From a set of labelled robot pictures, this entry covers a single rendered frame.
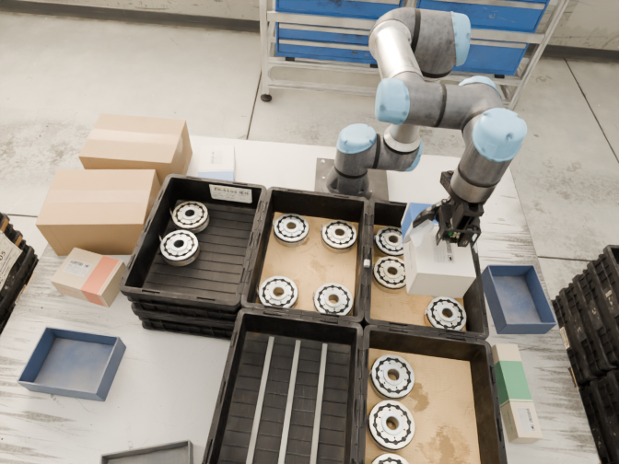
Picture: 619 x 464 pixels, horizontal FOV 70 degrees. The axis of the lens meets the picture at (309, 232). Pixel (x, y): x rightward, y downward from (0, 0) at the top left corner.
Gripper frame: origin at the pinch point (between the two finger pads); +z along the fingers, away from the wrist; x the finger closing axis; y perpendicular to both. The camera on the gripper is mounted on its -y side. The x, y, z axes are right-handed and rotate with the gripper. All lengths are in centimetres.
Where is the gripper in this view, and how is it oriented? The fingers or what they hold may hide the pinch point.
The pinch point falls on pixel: (437, 242)
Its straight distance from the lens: 100.9
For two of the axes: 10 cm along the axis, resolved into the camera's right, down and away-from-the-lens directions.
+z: -0.6, 5.9, 8.0
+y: -0.6, 8.0, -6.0
